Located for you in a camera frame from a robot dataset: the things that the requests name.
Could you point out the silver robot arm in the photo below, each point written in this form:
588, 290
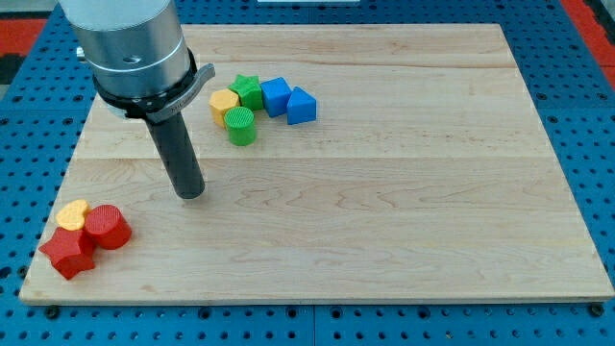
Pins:
137, 52

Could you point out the blue cube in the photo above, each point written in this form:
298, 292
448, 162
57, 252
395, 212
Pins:
275, 96

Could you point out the blue triangular prism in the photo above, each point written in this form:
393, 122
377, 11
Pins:
301, 107

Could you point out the green cylinder block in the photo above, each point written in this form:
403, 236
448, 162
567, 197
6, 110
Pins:
240, 125

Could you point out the green star block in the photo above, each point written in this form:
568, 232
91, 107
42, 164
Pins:
249, 91

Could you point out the yellow hexagon block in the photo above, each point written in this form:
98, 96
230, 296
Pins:
220, 102

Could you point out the wooden board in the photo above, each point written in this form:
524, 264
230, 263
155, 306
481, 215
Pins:
426, 178

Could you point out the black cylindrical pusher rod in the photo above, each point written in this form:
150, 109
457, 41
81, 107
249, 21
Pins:
176, 151

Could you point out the red cylinder block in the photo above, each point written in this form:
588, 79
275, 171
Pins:
107, 226

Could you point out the yellow heart block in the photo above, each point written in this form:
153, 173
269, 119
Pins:
72, 216

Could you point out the red star block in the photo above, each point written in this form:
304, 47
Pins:
69, 252

